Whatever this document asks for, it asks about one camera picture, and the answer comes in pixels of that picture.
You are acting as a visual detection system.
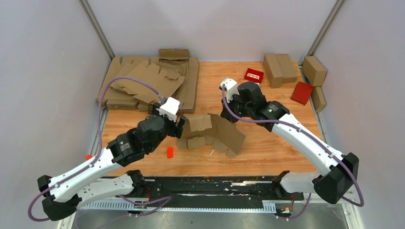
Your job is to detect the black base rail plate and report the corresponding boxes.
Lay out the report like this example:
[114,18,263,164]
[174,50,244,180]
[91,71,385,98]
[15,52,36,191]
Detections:
[125,176,304,209]

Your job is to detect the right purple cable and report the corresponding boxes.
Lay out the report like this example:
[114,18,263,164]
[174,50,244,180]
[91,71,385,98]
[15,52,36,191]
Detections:
[221,84,365,221]

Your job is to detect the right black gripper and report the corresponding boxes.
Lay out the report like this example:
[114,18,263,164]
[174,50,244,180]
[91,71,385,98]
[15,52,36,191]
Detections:
[221,92,253,124]

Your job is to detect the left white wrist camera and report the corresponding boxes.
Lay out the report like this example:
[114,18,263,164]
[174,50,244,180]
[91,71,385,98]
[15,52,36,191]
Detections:
[158,97,180,122]

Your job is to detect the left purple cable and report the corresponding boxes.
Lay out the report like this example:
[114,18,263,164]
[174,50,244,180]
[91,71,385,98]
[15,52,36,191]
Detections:
[28,76,173,222]

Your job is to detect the white slotted cable duct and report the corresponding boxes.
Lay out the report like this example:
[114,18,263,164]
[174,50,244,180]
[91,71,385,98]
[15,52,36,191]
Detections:
[77,199,277,213]

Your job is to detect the small red block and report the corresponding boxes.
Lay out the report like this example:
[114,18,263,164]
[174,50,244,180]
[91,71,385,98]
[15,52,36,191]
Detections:
[167,146,174,158]

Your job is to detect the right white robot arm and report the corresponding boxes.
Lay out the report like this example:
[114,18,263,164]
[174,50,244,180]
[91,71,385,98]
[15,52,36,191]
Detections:
[219,78,364,207]

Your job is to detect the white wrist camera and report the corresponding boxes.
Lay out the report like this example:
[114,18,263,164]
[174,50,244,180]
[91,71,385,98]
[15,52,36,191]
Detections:
[158,97,180,122]
[219,77,238,103]

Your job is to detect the brown cardboard box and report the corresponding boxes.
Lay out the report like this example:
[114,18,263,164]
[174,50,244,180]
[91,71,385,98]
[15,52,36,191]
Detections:
[177,114,245,157]

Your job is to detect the folded cardboard box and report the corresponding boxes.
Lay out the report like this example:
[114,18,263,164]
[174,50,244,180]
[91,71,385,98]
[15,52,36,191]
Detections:
[263,53,283,88]
[311,86,326,113]

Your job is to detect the stack of flat cardboard blanks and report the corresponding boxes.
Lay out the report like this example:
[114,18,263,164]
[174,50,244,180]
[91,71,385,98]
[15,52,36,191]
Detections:
[97,49,200,114]

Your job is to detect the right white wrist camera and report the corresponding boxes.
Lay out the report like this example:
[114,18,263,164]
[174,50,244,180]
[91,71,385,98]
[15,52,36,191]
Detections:
[219,77,238,103]

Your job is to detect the folded cardboard box corner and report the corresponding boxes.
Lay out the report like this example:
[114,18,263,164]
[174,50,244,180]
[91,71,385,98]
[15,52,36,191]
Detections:
[302,56,327,86]

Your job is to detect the folded cardboard box lower right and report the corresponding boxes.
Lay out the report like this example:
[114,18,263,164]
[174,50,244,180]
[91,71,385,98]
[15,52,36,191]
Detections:
[311,86,326,113]

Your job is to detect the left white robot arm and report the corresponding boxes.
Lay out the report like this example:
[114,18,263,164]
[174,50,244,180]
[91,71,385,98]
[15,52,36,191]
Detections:
[37,114,187,221]

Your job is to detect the red box with white labels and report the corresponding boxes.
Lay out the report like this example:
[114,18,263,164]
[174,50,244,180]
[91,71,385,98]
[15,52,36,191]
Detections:
[244,68,264,83]

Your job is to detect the folded cardboard box left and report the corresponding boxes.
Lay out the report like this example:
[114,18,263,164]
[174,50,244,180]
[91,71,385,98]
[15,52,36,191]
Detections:
[263,53,283,88]

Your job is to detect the dark red box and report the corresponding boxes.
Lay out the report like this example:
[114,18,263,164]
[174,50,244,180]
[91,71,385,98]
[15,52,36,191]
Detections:
[290,81,314,105]

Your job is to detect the purple cable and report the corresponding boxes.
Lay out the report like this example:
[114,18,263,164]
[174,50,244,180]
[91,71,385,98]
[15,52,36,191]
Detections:
[28,76,173,222]
[221,84,365,221]

